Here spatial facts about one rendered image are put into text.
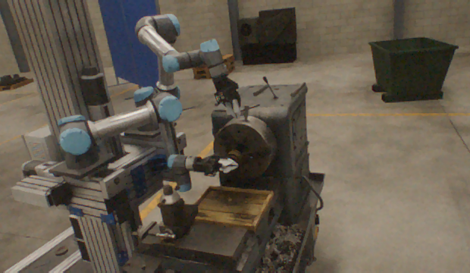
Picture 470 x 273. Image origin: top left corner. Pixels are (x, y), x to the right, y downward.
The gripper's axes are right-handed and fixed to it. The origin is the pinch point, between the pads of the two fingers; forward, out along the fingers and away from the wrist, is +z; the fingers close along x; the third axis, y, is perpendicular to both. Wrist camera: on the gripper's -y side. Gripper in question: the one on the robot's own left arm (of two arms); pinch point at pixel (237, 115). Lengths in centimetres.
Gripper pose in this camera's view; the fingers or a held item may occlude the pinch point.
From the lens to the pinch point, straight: 162.5
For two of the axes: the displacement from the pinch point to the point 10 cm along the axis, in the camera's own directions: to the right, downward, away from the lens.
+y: -3.6, 3.7, -8.6
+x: 8.7, -2.1, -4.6
